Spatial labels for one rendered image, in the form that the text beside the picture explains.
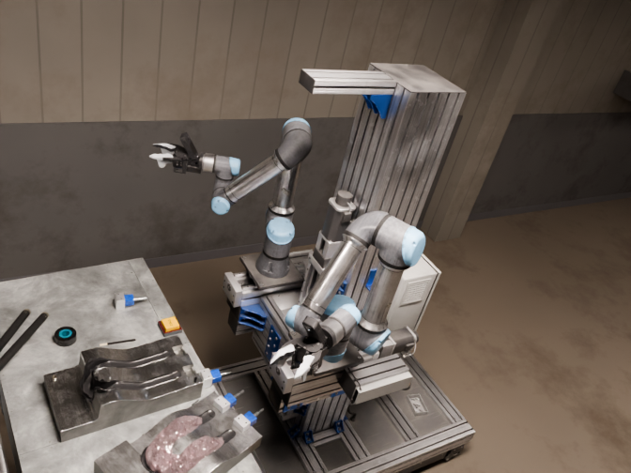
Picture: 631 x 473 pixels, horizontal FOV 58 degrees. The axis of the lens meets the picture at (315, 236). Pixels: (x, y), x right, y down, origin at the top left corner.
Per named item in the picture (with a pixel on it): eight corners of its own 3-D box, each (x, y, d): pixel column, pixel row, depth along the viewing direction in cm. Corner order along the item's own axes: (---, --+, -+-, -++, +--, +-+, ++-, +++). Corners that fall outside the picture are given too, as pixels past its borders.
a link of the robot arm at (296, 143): (319, 158, 221) (222, 222, 235) (317, 145, 230) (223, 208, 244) (301, 136, 215) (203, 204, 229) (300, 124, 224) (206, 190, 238)
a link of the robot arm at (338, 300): (328, 312, 224) (336, 285, 217) (356, 329, 219) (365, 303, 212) (310, 326, 215) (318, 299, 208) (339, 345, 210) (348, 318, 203)
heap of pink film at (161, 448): (195, 412, 207) (198, 398, 202) (229, 445, 199) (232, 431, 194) (133, 454, 188) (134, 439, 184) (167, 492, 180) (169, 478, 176)
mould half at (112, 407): (176, 350, 236) (178, 327, 229) (200, 397, 220) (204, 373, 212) (44, 386, 209) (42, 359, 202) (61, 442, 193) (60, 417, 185)
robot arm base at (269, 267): (280, 254, 265) (284, 237, 259) (295, 275, 255) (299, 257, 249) (250, 259, 257) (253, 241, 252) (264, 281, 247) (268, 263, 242)
